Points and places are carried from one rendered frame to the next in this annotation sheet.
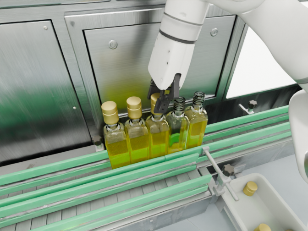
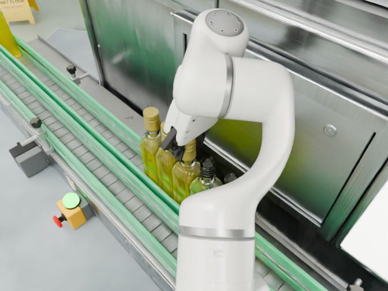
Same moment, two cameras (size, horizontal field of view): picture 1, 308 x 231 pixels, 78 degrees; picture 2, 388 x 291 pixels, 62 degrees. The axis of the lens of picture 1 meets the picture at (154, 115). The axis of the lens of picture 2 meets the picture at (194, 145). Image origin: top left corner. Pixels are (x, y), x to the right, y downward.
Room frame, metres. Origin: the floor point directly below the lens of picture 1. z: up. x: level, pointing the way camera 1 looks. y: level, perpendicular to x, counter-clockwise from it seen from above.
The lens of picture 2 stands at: (0.17, -0.41, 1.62)
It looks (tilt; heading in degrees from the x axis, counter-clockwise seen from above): 47 degrees down; 63
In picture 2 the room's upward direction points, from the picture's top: straight up
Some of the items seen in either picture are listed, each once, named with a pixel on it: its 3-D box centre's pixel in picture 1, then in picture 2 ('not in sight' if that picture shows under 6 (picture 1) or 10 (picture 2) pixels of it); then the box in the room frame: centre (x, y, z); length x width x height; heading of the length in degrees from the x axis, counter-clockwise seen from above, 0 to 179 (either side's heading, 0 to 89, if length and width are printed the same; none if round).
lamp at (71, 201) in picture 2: not in sight; (70, 200); (0.09, 0.21, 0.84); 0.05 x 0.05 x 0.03
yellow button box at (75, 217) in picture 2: not in sight; (74, 210); (0.09, 0.21, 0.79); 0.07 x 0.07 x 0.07; 18
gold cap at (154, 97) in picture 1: (157, 103); (187, 147); (0.36, -0.01, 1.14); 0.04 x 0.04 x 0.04
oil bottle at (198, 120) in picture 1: (191, 134); not in sight; (0.40, -0.12, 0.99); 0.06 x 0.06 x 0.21; 18
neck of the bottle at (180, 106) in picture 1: (178, 106); (207, 171); (0.38, -0.06, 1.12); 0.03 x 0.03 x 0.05
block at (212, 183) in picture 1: (207, 184); not in sight; (0.30, -0.18, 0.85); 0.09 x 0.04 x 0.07; 18
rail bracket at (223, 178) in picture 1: (218, 173); not in sight; (0.29, -0.18, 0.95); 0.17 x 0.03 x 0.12; 18
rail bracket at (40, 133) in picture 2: not in sight; (35, 141); (0.06, 0.37, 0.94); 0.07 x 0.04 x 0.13; 18
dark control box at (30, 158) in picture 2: not in sight; (29, 157); (0.00, 0.47, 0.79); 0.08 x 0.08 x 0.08; 18
